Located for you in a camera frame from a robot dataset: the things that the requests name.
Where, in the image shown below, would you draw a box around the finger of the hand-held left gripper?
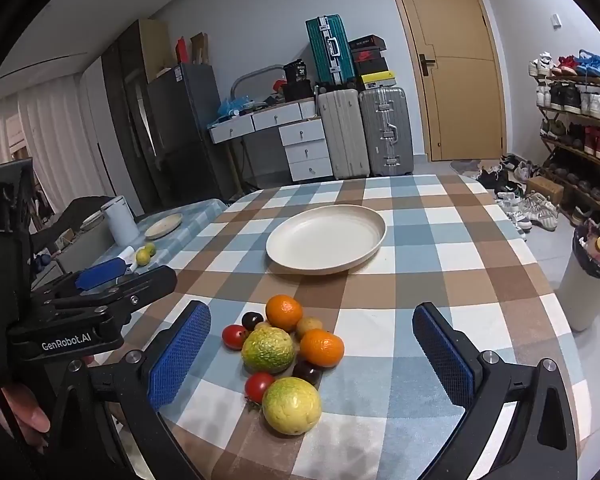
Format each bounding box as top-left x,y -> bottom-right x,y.
44,265 -> 179,322
32,257 -> 133,300

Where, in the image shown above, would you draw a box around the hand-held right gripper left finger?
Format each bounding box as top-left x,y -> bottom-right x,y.
55,300 -> 213,480

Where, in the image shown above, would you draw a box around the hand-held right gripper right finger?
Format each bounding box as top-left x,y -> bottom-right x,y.
412,302 -> 578,480

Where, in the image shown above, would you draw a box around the red tomato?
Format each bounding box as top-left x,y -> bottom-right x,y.
222,324 -> 250,350
244,372 -> 276,406

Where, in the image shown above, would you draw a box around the green-yellow bumpy citrus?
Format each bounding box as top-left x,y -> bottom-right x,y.
241,327 -> 297,375

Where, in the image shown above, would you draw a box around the orange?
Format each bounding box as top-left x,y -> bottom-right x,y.
300,329 -> 345,368
265,294 -> 304,332

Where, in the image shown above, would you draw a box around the yellow round citrus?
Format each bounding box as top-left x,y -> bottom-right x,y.
262,376 -> 323,436

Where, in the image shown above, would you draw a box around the cream round plate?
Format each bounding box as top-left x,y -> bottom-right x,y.
265,204 -> 387,276

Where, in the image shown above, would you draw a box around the person's left hand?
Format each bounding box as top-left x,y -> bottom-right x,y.
0,382 -> 51,433

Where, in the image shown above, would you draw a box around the white tube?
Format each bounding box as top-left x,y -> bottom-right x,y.
115,245 -> 137,273

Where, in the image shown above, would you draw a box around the white kettle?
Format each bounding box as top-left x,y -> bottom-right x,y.
101,195 -> 140,245

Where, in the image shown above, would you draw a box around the small wooden plate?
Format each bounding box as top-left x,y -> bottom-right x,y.
144,212 -> 184,240

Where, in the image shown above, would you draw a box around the light blue checkered cloth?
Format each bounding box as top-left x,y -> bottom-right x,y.
87,197 -> 228,273

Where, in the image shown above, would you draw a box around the white curtains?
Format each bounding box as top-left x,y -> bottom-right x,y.
0,67 -> 126,211

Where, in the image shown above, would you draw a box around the white trash bin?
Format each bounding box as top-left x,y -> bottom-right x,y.
555,220 -> 600,332

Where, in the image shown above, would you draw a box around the dark grey refrigerator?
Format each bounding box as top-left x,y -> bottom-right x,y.
145,62 -> 226,197

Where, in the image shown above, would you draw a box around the pile of shoes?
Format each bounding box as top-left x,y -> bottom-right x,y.
477,154 -> 561,235

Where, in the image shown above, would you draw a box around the dark tall cabinet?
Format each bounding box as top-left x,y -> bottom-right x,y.
102,20 -> 173,202

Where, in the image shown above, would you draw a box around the small cardboard box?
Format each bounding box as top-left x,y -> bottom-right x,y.
525,176 -> 565,206

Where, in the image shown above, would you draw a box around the blue plastic bag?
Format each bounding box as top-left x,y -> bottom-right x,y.
219,95 -> 253,118

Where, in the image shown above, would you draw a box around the white desk with drawers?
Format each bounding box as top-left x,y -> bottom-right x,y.
209,100 -> 333,183

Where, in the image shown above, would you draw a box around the large cardboard box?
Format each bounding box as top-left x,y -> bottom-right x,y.
139,19 -> 176,83

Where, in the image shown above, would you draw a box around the silver suitcase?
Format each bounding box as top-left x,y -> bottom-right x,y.
357,86 -> 415,177

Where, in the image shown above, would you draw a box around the brown paper bag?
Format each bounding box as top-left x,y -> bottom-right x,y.
190,32 -> 210,65

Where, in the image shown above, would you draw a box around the beige suitcase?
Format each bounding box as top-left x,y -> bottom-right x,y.
316,87 -> 372,180

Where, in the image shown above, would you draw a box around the black bag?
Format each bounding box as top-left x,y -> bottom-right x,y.
282,81 -> 315,102

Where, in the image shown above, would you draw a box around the shoe rack with shoes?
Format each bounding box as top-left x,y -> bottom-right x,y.
529,50 -> 600,222

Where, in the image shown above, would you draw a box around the yellow black shoe box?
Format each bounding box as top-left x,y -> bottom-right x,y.
359,70 -> 397,92

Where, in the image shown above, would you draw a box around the wooden door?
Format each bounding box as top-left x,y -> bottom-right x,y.
381,0 -> 508,163

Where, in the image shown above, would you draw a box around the teal suitcase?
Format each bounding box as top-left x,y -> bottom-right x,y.
305,14 -> 357,86

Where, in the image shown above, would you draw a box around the grey curved metal frame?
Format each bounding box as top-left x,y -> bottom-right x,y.
230,65 -> 286,103

